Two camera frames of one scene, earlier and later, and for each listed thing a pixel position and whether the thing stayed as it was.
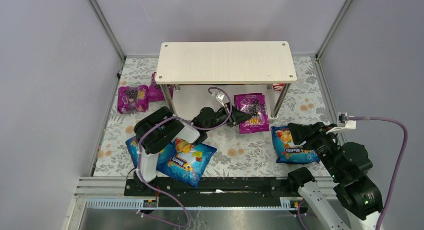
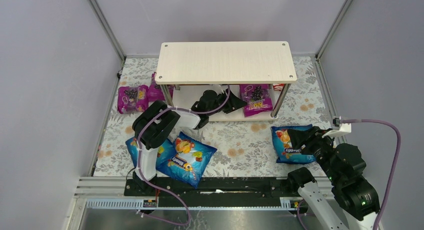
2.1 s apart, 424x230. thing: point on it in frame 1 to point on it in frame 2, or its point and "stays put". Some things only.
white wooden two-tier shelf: (195, 74) stays put
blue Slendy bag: (287, 151) stays put
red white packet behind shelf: (278, 87) stays put
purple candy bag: (132, 99) stays put
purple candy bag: (155, 93) stays put
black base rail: (228, 188) stays put
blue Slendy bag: (163, 156) stays put
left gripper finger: (239, 116) to (231, 106)
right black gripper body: (309, 134) stays put
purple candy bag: (253, 104) to (257, 97)
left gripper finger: (238, 115) to (233, 99)
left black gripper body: (230, 115) to (224, 102)
